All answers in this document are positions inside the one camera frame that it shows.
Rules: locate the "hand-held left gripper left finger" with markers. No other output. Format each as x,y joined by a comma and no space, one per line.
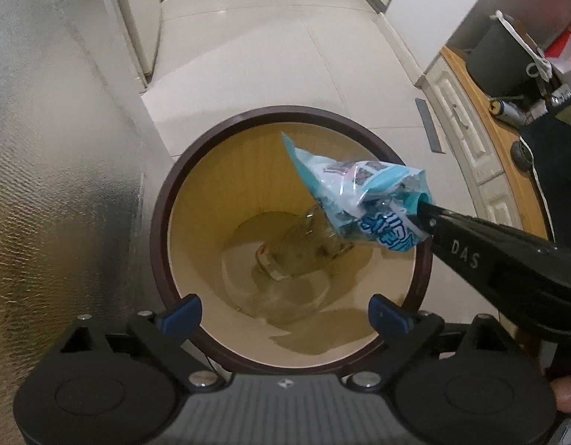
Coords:
184,311

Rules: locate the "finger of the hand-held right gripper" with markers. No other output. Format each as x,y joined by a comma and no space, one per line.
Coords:
434,218

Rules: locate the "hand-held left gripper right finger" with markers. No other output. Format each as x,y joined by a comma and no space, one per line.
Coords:
385,315

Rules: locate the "blue snack packet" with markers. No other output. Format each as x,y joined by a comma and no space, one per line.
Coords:
341,185

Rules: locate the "brown-rimmed beige trash bin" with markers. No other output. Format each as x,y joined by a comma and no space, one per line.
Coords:
211,185

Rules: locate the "person's right hand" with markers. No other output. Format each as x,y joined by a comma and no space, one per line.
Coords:
568,394

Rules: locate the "grey floor strip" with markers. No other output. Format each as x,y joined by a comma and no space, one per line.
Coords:
429,125

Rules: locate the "white cabinet with wooden top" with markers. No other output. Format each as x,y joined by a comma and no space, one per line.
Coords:
457,116

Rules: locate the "dark bag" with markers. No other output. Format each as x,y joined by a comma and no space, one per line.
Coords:
559,171

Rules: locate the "clear plastic bottle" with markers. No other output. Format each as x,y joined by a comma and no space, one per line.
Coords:
294,250

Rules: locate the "silver metal cylinder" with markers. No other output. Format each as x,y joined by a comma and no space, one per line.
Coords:
505,110

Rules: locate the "red and white plastic bag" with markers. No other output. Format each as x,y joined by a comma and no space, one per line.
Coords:
568,51

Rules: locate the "white refrigerator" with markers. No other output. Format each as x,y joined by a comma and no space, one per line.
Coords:
137,18

